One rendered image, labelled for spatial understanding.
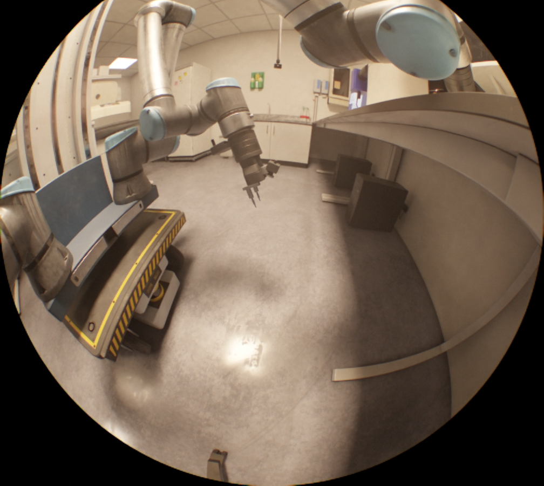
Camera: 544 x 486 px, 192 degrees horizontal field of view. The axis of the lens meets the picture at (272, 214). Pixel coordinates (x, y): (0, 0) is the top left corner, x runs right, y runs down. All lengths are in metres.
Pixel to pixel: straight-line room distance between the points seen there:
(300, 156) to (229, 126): 2.17
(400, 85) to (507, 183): 0.35
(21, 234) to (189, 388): 0.67
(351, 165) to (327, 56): 1.80
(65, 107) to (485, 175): 0.98
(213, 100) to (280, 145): 2.14
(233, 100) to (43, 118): 0.70
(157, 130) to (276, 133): 2.22
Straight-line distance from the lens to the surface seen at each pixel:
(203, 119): 0.49
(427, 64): 0.22
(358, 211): 1.28
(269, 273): 0.86
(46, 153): 0.77
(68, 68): 0.89
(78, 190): 0.72
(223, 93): 0.44
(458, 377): 1.18
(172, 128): 0.44
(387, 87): 0.47
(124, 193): 0.70
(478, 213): 1.09
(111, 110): 2.14
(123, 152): 0.68
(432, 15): 0.21
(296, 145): 2.50
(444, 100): 0.16
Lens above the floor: 0.69
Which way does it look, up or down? 32 degrees down
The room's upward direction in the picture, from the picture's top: 4 degrees clockwise
